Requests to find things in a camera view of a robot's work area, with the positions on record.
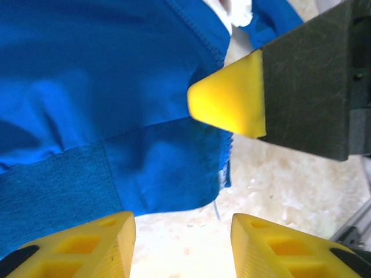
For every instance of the blue red white zip jacket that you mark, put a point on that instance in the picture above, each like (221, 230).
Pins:
(87, 87)

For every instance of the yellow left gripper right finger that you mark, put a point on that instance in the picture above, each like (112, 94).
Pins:
(278, 255)

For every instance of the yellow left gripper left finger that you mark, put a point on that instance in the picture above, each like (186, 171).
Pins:
(87, 249)

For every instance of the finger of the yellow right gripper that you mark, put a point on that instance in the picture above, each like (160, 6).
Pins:
(290, 95)

